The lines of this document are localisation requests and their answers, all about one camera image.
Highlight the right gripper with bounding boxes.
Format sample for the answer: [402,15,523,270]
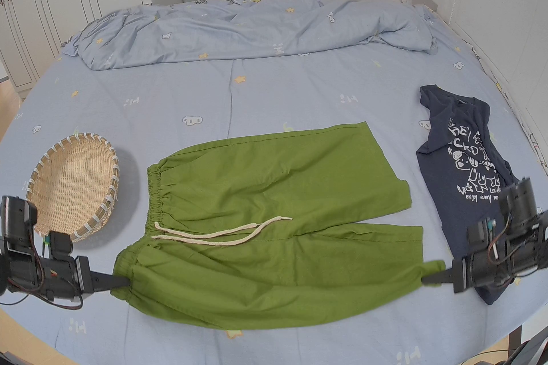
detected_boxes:
[452,248,514,294]

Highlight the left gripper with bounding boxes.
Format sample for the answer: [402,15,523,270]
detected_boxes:
[39,254,93,301]

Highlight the green shorts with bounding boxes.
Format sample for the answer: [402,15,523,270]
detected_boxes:
[113,121,446,332]

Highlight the round woven basket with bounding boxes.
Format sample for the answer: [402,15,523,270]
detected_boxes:
[26,133,118,243]

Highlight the bed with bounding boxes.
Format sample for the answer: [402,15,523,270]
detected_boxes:
[0,0,548,365]

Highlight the dark blue printed T-shirt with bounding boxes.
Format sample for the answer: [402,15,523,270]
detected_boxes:
[417,84,531,306]

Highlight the pale blue quilt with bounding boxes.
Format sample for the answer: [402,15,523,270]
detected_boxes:
[60,0,438,71]

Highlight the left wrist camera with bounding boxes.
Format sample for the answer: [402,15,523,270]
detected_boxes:
[43,230,74,260]

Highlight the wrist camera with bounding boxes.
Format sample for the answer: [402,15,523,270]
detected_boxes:
[467,218,496,247]
[43,230,74,260]

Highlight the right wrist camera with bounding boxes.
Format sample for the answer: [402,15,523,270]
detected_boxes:
[467,218,496,247]

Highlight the black cable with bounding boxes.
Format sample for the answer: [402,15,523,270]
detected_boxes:
[462,347,516,362]

